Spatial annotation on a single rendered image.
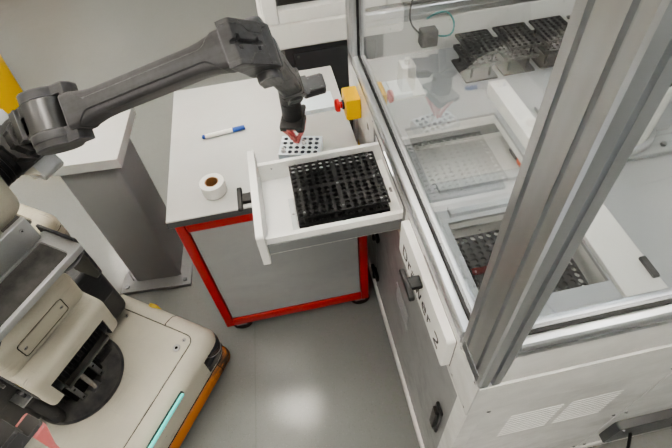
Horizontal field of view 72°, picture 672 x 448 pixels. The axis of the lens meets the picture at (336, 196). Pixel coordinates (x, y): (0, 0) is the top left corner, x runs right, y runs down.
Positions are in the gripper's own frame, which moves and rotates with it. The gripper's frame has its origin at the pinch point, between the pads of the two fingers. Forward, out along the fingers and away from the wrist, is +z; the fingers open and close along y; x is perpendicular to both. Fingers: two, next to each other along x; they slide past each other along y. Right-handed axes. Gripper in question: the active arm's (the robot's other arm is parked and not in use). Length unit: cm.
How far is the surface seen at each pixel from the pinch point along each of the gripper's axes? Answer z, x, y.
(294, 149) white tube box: 1.3, 0.5, -2.8
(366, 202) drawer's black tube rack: -9.5, -21.3, -31.9
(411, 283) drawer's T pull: -11, -31, -54
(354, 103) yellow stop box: -8.8, -17.4, 5.6
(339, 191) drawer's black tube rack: -9.4, -14.8, -28.5
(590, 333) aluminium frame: -29, -54, -72
